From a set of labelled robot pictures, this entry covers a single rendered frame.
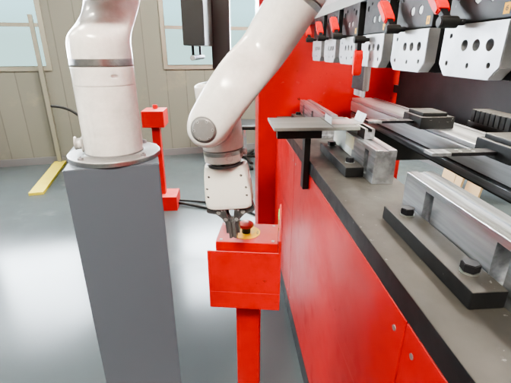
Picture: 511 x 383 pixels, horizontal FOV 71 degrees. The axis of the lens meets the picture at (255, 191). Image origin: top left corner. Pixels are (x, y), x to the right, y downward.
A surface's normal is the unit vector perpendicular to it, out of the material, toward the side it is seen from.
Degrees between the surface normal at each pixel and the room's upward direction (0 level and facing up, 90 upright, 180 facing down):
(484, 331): 0
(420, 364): 90
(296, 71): 90
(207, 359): 0
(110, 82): 90
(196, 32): 90
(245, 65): 54
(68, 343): 0
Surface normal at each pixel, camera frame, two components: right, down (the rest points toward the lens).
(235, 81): 0.17, -0.05
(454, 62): -1.00, 0.03
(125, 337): 0.27, 0.36
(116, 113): 0.55, 0.30
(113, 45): 0.74, 0.15
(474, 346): 0.00, -0.93
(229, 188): -0.05, 0.40
